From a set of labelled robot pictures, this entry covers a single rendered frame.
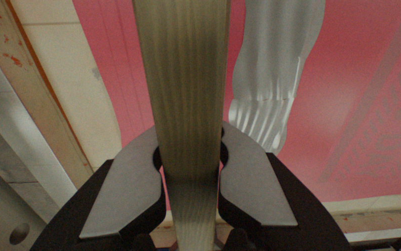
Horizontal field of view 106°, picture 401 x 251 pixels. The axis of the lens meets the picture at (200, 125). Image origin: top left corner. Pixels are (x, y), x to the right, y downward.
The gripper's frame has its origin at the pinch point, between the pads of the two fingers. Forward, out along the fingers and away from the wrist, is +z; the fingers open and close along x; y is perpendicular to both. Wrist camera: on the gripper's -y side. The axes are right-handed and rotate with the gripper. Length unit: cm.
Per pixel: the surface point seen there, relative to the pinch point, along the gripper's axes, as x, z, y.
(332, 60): 14.3, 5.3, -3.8
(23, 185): -180, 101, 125
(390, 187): 35.2, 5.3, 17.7
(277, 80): 8.7, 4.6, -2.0
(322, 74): 13.8, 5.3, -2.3
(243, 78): 5.3, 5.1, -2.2
